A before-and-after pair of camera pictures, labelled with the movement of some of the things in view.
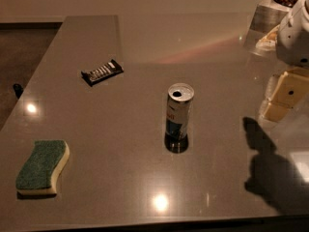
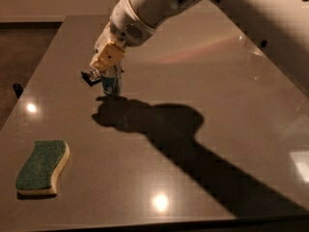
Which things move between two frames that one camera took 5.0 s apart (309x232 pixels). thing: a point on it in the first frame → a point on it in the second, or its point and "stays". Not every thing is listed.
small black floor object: (18, 90) stays
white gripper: (294, 39) → (126, 25)
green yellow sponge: (38, 176) stays
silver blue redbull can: (178, 116) → (112, 80)
